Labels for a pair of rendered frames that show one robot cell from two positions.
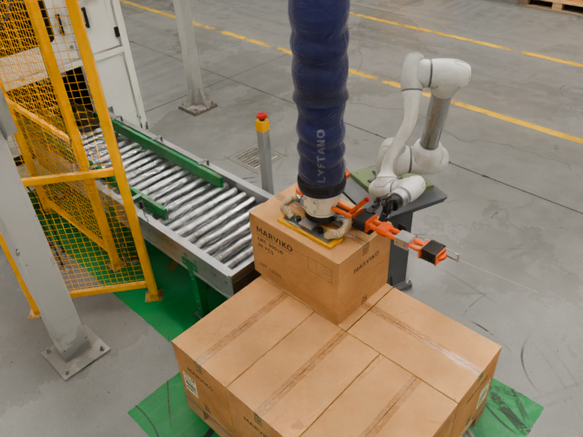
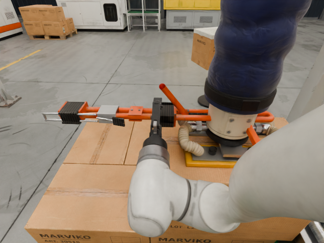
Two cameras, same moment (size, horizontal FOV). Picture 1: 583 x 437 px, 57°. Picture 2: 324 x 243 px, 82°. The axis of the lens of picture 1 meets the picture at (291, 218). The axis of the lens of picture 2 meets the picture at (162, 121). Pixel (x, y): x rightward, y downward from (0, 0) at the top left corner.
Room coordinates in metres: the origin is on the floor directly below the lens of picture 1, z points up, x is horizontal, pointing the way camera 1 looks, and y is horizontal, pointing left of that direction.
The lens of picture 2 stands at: (2.33, -0.74, 1.47)
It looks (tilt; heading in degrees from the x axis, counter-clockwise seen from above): 36 degrees down; 137
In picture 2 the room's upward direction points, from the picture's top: straight up
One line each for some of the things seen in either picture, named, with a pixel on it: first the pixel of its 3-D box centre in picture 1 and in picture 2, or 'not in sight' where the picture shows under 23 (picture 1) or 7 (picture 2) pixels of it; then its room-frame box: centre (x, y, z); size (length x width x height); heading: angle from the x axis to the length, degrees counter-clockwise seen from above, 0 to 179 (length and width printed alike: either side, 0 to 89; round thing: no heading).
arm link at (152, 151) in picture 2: (399, 198); (153, 161); (2.05, -0.51, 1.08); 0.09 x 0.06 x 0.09; 45
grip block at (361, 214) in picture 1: (363, 219); (164, 114); (1.91, -0.33, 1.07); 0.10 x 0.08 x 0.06; 135
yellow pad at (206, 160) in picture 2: not in sight; (231, 153); (2.15, -0.22, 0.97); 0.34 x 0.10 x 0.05; 45
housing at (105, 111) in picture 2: (404, 239); (109, 114); (1.75, -0.48, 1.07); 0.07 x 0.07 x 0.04; 45
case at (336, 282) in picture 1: (318, 247); (223, 173); (2.12, -0.13, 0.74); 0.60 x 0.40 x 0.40; 44
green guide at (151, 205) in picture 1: (93, 172); not in sight; (3.23, 1.37, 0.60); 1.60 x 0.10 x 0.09; 45
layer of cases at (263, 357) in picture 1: (332, 369); (156, 172); (1.65, -0.16, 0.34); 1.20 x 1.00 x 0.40; 45
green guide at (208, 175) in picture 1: (156, 143); not in sight; (3.61, 0.99, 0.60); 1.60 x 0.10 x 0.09; 45
